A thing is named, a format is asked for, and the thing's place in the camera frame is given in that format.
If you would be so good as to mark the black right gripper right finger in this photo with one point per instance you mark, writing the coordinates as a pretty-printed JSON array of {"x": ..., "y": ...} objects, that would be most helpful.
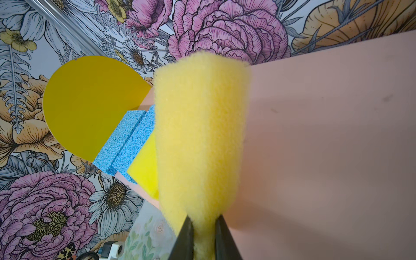
[{"x": 225, "y": 246}]

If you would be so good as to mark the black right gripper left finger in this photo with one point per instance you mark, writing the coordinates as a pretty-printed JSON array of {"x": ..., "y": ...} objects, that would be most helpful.
[{"x": 184, "y": 246}]

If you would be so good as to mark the bright yellow sponge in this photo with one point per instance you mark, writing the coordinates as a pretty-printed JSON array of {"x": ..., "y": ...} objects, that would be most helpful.
[{"x": 144, "y": 170}]

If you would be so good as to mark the large blue sponge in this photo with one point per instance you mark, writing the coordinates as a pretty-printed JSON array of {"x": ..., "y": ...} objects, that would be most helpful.
[{"x": 117, "y": 140}]

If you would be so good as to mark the rounded yellow sponge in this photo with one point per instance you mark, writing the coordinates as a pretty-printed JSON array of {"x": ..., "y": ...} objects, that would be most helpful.
[{"x": 201, "y": 104}]

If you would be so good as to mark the yellow wooden shelf unit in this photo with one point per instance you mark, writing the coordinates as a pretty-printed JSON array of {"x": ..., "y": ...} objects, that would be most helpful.
[{"x": 329, "y": 168}]

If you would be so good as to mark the aluminium corner post left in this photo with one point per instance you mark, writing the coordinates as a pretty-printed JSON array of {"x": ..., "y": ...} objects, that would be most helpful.
[{"x": 53, "y": 14}]

